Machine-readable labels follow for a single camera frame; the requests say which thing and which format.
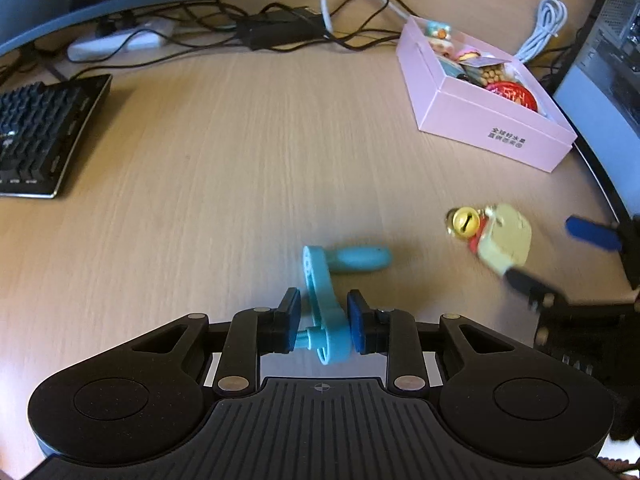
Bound pink cardboard box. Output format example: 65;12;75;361
396;16;577;172

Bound white power strip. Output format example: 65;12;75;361
66;18;175;63

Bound teal hand crank toy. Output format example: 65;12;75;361
295;246;392;365

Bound black keyboard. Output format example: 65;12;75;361
0;75;113;198

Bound red round toy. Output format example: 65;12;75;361
485;80;538;112

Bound black tangled cables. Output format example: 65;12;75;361
0;0;417;82

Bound black power adapter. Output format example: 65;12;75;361
235;6;324;51

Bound gold bell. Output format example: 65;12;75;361
446;206;482;240

